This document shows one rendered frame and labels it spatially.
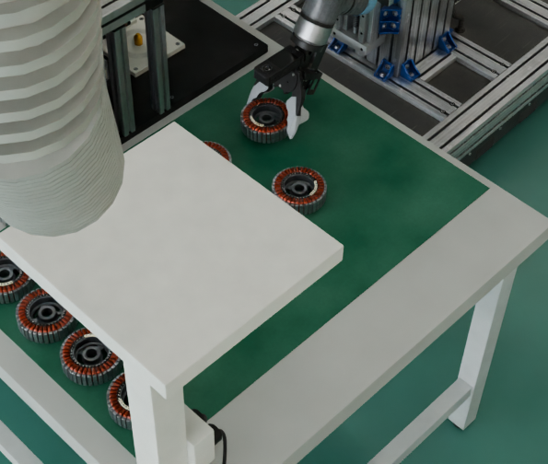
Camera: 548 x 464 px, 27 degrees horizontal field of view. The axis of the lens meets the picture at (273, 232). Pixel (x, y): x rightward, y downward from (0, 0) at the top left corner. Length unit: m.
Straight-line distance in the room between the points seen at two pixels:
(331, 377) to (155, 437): 0.46
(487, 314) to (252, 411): 0.72
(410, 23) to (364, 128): 0.91
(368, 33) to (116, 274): 1.83
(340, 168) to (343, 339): 0.44
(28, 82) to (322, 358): 1.32
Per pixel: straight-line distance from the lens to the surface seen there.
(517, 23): 3.77
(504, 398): 3.04
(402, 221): 2.35
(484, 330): 2.62
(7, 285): 2.21
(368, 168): 2.44
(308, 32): 2.40
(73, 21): 0.86
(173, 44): 2.68
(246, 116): 2.47
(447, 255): 2.30
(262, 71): 2.37
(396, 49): 3.41
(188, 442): 1.84
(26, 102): 0.91
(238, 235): 1.69
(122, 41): 2.33
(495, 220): 2.38
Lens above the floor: 2.48
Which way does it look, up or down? 48 degrees down
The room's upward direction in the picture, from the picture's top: 2 degrees clockwise
